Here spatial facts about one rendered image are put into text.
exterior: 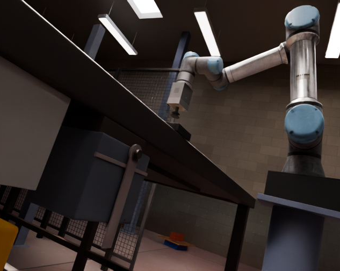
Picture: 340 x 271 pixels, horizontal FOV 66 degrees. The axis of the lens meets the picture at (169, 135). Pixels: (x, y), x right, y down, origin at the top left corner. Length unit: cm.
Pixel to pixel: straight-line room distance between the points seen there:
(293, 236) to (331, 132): 517
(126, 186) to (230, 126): 579
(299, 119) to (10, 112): 83
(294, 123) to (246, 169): 492
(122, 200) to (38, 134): 16
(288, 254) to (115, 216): 70
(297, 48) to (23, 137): 99
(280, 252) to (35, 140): 86
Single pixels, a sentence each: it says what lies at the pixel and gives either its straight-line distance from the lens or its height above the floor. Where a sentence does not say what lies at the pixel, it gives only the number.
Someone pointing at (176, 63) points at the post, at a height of 357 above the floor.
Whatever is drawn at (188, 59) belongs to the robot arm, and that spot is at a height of 139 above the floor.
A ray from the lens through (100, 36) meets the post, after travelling 324.
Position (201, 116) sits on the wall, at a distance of 644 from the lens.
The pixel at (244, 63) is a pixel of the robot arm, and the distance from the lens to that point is 129.
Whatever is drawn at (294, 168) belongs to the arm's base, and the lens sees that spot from 105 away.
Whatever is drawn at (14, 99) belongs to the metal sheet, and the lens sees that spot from 32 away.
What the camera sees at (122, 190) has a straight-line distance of 42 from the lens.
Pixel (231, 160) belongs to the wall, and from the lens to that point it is 593.
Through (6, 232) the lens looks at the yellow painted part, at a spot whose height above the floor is 69.
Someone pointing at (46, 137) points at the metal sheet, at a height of 80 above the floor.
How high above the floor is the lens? 77
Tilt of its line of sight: 13 degrees up
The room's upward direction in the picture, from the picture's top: 16 degrees clockwise
